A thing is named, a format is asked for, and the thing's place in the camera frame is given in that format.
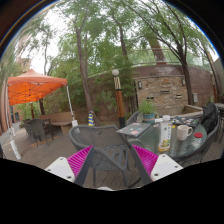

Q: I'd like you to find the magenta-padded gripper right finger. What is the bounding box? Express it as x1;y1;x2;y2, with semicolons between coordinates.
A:
129;143;184;187

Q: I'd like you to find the blue yellow striped cone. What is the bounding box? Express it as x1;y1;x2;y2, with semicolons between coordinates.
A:
87;110;97;127

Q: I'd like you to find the dark-trunked tree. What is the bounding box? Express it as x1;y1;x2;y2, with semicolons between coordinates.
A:
126;0;218;107

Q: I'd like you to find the white ceramic mug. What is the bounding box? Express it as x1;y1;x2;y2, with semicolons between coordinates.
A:
176;124;194;142

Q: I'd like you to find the green plant in blue pot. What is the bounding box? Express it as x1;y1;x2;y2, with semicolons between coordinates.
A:
137;99;158;124

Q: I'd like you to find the clear bottle with white cap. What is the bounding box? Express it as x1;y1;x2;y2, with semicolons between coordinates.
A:
158;114;173;153

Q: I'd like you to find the dark patio chairs group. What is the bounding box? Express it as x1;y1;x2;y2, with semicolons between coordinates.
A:
22;118;55;147

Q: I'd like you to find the black backpack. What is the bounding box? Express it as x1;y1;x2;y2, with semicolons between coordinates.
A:
199;102;220;135

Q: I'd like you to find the grey laptop with stickers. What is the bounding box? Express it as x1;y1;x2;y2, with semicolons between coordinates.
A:
116;122;153;138

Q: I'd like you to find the pale-trunked leaning tree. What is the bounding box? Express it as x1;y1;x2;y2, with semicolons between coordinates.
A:
49;0;114;124

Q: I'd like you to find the orange canopy tent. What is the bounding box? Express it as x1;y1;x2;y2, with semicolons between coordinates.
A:
5;68;80;161

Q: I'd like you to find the dark laptop with stickers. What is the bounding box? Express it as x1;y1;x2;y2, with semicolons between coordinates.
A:
171;115;200;128

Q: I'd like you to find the wooden bench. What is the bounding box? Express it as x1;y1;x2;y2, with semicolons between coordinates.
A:
39;111;75;135

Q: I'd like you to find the wooden lamp post white globe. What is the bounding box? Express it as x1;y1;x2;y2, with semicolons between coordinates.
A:
111;68;127;129

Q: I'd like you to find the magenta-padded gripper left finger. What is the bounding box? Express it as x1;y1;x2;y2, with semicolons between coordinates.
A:
44;144;101;188

